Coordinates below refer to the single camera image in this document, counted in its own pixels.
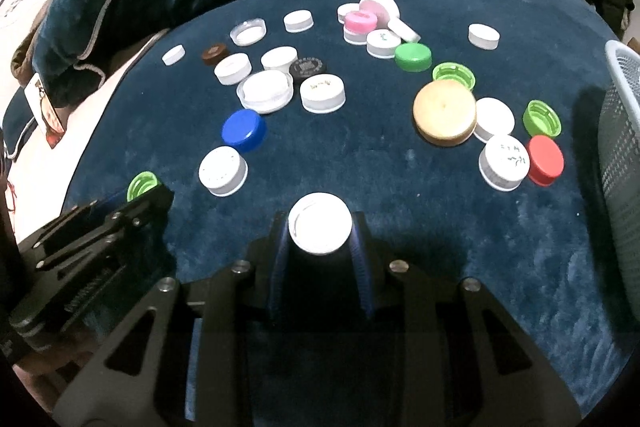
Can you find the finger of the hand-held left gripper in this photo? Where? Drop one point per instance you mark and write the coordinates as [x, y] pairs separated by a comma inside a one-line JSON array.
[[110, 242], [145, 202]]

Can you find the red bottle cap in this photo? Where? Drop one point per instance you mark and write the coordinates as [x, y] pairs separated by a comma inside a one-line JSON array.
[[545, 159]]

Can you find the clear plastic lid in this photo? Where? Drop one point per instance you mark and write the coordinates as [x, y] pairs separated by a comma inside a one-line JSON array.
[[248, 32]]

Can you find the white scribbled bottle cap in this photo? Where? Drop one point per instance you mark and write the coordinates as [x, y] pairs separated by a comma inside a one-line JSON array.
[[322, 93]]

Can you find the brown bottle cap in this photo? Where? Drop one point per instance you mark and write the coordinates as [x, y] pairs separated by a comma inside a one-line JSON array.
[[213, 54]]

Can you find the large white pink lid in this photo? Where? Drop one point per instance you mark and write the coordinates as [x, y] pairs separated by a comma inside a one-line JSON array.
[[382, 4]]

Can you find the black bottle cap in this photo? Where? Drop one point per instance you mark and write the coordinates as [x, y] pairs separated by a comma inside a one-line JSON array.
[[307, 68]]

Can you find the large gold lid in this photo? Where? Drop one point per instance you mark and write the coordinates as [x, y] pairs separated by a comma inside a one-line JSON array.
[[444, 113]]

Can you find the photo card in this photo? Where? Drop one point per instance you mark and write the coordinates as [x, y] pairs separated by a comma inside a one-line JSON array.
[[47, 112]]

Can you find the small flat white cap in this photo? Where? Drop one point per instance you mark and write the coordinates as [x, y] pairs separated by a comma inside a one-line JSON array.
[[173, 55]]

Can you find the light green bottle cap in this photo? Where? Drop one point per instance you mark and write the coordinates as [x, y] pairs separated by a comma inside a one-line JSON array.
[[542, 118], [454, 73], [141, 183]]

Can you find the white cap with green mark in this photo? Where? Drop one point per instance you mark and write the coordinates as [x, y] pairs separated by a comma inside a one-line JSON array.
[[383, 43]]

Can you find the pale pink bed sheet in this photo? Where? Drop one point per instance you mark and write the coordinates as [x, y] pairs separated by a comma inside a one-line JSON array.
[[95, 107]]

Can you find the dark blue pillow grey piping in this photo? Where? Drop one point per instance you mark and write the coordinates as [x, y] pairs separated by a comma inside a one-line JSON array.
[[17, 127]]

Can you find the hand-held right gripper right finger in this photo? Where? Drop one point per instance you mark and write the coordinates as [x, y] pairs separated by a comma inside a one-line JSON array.
[[361, 257]]

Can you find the dark blue plush blanket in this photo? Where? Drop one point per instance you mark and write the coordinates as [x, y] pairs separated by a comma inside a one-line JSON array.
[[350, 167]]

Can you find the pale plastic mesh basket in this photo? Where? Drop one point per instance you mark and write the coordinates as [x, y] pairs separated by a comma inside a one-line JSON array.
[[620, 147]]

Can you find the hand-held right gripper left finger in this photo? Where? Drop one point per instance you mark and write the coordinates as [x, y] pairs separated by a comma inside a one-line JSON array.
[[281, 257]]

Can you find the pink bottle cap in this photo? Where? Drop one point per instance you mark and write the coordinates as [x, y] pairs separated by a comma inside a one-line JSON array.
[[360, 21]]

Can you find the blue bottle cap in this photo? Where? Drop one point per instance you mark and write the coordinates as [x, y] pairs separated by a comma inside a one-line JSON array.
[[244, 130]]

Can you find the white cap with black writing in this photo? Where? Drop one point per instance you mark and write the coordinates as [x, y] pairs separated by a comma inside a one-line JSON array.
[[504, 162]]

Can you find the brown plush cloth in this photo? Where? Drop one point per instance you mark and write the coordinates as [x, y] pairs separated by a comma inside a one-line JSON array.
[[22, 62]]

